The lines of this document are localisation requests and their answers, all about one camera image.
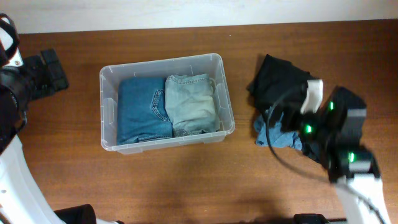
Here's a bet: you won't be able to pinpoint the dark green garment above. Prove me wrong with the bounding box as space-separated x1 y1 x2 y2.
300 86 367 162

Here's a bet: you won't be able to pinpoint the dark blue jeans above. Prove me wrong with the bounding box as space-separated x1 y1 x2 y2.
116 77 173 145

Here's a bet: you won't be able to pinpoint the light grey jeans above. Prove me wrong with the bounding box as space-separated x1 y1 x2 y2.
165 73 220 137

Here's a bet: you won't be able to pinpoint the clear plastic storage bin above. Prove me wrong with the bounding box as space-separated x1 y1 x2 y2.
99 53 235 155

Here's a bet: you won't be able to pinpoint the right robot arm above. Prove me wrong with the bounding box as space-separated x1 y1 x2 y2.
282 86 391 223

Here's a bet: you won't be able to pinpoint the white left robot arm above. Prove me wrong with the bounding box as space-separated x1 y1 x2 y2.
1 13 102 223

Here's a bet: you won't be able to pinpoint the light blue crumpled cloth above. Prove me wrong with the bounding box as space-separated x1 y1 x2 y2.
254 115 303 151

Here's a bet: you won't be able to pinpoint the black folded garment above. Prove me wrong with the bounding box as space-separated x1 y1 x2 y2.
247 54 315 113

